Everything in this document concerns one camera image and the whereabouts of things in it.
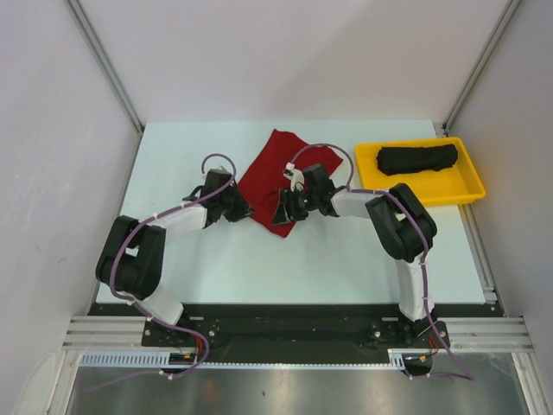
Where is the white slotted cable duct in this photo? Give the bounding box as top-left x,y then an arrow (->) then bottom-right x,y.
79,348 -> 433,373

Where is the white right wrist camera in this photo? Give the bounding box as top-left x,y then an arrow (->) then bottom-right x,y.
283,163 -> 305,191

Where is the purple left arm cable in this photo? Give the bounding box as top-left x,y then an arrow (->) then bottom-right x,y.
107,153 -> 238,381

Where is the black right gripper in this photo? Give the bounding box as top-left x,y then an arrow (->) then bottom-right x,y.
271,186 -> 320,225

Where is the aluminium frame rail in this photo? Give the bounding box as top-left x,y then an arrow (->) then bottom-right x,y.
62,316 -> 533,353

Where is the yellow plastic tray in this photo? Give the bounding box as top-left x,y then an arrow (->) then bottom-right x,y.
354,137 -> 486,207

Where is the red t shirt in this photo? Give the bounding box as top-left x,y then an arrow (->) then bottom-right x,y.
238,130 -> 342,239

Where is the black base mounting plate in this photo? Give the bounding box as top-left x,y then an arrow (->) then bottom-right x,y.
88,303 -> 503,348

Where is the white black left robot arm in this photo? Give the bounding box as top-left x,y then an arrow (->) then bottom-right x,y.
95,168 -> 253,346

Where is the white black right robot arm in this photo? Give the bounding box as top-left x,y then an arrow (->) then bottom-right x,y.
271,163 -> 437,347

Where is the rolled black t shirt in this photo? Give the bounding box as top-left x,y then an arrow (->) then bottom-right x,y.
376,144 -> 459,176

